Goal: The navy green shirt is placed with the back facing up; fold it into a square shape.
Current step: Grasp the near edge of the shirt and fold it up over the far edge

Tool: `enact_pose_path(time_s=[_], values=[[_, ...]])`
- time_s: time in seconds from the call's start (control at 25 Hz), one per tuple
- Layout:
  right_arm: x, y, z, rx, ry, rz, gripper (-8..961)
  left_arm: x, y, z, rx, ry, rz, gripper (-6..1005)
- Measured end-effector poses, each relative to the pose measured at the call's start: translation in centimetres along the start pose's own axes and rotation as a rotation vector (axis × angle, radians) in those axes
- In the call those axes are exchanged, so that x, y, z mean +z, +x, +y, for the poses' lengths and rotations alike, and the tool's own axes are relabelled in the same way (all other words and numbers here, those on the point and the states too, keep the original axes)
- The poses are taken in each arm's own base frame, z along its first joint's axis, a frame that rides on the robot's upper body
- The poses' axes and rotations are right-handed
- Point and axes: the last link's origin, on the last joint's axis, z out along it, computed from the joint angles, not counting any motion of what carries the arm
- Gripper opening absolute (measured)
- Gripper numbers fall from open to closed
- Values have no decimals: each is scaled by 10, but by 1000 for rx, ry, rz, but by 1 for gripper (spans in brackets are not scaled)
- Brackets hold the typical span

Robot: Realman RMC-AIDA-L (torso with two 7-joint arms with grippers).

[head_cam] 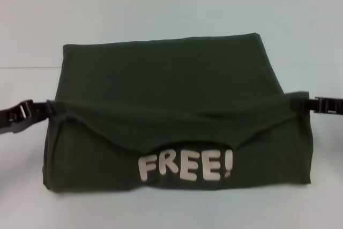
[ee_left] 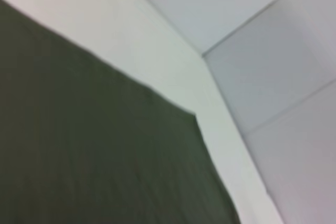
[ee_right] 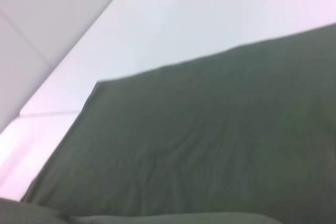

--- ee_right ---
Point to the dark green shirt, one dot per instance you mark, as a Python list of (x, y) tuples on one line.
[(197, 142)]

